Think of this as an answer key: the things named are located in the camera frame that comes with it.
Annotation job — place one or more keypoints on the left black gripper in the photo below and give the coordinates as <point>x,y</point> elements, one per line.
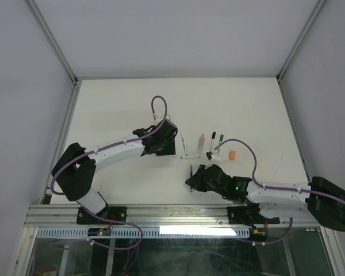
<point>170,150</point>

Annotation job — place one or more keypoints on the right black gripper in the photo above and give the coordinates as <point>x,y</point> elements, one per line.
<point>195,181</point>

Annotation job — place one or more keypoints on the white pen clear cap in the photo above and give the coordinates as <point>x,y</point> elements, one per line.
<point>186,153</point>

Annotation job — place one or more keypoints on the white pen blue tip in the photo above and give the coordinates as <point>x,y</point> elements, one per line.
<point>190,157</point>

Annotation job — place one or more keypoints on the white marker green end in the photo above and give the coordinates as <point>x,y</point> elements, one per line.
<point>212,141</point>

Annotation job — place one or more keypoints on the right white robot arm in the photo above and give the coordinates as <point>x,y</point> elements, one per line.
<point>318,201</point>

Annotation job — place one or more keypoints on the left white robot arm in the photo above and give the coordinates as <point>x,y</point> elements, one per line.
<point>75,170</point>

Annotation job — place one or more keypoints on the orange pen cap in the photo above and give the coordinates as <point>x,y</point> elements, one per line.
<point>232,155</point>

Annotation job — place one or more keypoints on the orange tip clear marker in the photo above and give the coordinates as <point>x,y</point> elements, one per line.
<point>200,145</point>

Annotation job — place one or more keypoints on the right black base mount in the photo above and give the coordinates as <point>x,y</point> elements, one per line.
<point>247,215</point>

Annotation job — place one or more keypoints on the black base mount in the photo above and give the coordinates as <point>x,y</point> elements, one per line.
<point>247,215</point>
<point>116,213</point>

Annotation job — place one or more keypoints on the slotted cable duct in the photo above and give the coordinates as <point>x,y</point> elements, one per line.
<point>161,232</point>

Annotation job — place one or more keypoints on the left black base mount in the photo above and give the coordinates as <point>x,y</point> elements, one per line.
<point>116,213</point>

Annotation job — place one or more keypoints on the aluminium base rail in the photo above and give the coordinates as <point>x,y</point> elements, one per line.
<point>64,215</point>

